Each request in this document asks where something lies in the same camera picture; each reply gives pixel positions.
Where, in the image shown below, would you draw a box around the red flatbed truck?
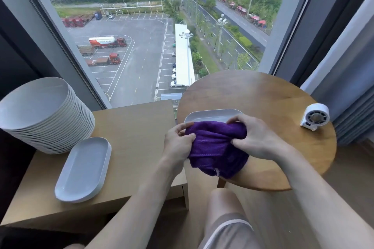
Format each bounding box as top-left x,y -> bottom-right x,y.
85,52 -> 121,67

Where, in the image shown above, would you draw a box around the rectangular wooden desk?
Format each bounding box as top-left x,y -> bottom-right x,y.
0,99 -> 189,234

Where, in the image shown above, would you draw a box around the grey window frame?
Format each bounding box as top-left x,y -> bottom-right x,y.
0,0 -> 374,110

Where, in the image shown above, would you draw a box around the person's left forearm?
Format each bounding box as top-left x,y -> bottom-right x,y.
85,154 -> 188,249

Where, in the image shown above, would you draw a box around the small white fan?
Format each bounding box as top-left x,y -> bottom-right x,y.
300,103 -> 330,132

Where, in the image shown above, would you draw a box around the grey curtain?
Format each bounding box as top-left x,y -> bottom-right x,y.
300,0 -> 374,148

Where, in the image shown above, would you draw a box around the red and white tanker truck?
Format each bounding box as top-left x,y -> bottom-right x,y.
88,36 -> 127,49

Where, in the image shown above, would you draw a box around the round wooden table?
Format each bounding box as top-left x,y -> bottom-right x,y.
176,70 -> 337,193

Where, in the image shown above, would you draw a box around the person's right hand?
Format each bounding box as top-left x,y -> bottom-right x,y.
227,114 -> 281,162

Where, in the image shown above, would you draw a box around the person's left hand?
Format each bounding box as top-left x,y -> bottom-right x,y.
163,122 -> 196,170

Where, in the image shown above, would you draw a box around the person's right leg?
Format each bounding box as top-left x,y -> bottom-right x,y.
199,188 -> 255,249

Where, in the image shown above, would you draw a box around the long white carport roof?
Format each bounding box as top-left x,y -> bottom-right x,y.
174,23 -> 196,86

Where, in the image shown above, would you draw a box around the grey shorts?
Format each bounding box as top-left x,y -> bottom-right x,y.
198,213 -> 255,249

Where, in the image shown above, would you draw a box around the purple microfibre cloth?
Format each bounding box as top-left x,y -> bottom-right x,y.
185,121 -> 250,179

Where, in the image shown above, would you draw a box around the white oval plate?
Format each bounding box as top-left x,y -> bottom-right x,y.
54,137 -> 112,203
184,108 -> 245,126

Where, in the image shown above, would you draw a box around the person's right forearm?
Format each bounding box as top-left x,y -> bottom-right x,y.
274,143 -> 374,249

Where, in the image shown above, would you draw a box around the stack of white round plates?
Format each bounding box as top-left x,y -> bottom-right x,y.
0,77 -> 96,155

